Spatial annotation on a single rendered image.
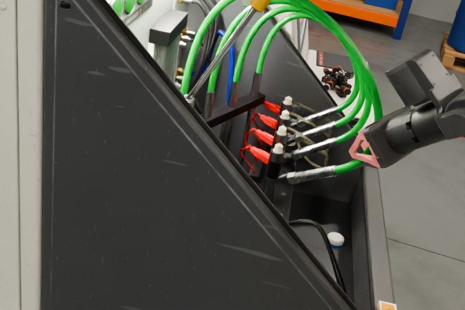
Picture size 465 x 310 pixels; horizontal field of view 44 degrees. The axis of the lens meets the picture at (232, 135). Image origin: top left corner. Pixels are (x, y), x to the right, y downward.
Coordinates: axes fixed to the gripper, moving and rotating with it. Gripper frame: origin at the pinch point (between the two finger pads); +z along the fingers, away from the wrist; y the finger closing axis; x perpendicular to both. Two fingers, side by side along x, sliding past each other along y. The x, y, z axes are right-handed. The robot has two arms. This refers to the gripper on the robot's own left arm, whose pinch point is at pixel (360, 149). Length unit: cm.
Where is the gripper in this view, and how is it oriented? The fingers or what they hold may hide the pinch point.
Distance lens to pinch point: 97.3
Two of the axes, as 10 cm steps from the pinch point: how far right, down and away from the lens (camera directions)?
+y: -7.6, 3.8, -5.2
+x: 4.6, 8.9, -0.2
